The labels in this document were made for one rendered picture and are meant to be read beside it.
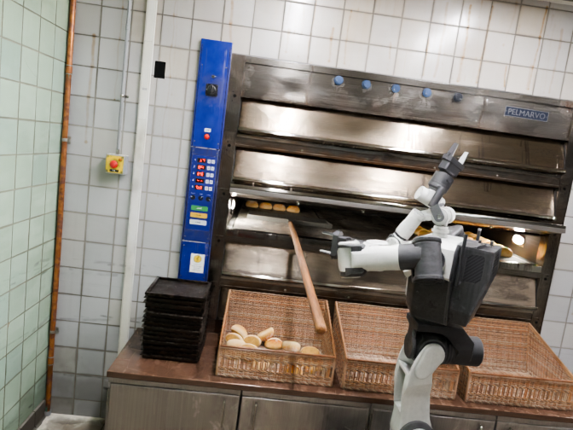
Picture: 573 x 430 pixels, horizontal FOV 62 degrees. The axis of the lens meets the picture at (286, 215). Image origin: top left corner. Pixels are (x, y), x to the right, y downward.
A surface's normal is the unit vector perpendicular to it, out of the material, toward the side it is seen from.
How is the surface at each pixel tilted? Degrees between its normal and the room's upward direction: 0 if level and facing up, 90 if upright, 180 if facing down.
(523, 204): 70
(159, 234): 90
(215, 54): 90
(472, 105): 90
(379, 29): 90
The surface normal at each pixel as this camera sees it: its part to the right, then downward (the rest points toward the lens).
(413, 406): 0.06, 0.15
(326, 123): 0.08, -0.20
